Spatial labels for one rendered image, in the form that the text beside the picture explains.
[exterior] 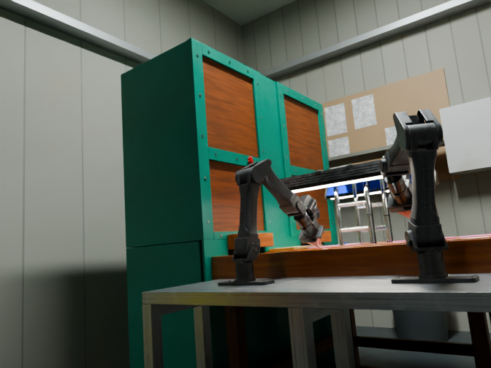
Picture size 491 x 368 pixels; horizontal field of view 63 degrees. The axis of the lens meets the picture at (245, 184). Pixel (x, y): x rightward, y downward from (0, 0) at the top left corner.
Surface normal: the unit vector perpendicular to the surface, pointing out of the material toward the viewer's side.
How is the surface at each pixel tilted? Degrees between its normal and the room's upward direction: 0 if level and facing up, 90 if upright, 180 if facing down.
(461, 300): 90
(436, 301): 90
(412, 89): 90
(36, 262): 90
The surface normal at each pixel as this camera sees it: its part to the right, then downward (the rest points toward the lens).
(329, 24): -0.59, -0.08
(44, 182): 0.80, -0.15
